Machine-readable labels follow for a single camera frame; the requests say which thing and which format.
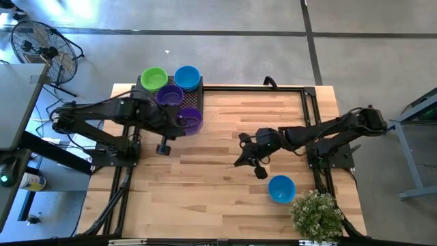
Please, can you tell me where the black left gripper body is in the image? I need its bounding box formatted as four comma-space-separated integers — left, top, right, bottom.
136, 98, 187, 155

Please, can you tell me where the blue plastic mini bowl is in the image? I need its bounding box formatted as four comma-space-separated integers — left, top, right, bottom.
173, 65, 201, 92
268, 174, 297, 204

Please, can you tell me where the silver metal bracket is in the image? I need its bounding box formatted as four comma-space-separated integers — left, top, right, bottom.
298, 240, 337, 246
108, 239, 148, 246

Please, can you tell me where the black perforated metal rack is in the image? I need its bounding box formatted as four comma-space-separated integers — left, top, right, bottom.
126, 74, 205, 128

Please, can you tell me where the black aluminium table frame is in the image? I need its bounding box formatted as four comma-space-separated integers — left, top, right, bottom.
80, 85, 368, 240

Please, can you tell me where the black device with indicator light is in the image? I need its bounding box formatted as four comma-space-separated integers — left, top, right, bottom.
0, 155, 21, 189

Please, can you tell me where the green plastic mini bowl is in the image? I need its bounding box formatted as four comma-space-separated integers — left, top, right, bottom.
140, 66, 169, 93

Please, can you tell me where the black floor fan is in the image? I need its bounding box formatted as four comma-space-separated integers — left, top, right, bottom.
9, 19, 85, 98

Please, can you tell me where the white yellow canister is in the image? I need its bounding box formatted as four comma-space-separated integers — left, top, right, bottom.
18, 172, 47, 192

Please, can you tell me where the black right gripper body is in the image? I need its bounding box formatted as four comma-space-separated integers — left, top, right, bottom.
238, 128, 284, 180

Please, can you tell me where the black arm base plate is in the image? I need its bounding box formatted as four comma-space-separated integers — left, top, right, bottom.
305, 141, 362, 169
91, 141, 141, 168

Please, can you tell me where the white paper sheet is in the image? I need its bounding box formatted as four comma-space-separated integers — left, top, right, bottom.
66, 133, 100, 161

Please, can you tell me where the artificial potted plant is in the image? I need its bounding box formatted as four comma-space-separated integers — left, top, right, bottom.
289, 189, 345, 244

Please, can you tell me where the white power strip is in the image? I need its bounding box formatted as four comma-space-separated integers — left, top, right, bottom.
40, 136, 62, 146

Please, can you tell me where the grey desk top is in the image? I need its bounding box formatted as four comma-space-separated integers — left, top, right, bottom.
0, 62, 50, 152

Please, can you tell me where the black desk leg frame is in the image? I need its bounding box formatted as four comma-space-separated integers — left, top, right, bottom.
18, 131, 95, 176

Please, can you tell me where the grey metal stand frame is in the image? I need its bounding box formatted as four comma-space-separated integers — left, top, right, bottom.
378, 87, 437, 201

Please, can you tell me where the black clamp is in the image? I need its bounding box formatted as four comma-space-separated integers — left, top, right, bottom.
262, 75, 279, 90

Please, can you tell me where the purple plastic mini bowl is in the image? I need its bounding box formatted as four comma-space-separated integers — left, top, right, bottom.
156, 84, 184, 107
177, 108, 204, 137

